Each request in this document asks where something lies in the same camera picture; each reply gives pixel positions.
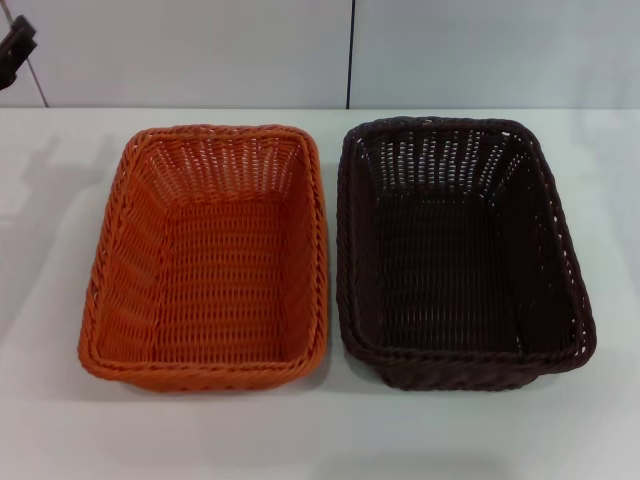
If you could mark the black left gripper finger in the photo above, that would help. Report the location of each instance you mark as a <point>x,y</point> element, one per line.
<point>24,37</point>

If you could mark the orange woven plastic basket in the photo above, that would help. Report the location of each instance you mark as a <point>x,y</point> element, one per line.
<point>225,280</point>

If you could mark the dark brown woven plastic basket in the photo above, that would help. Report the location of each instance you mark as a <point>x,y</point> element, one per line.
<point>450,280</point>

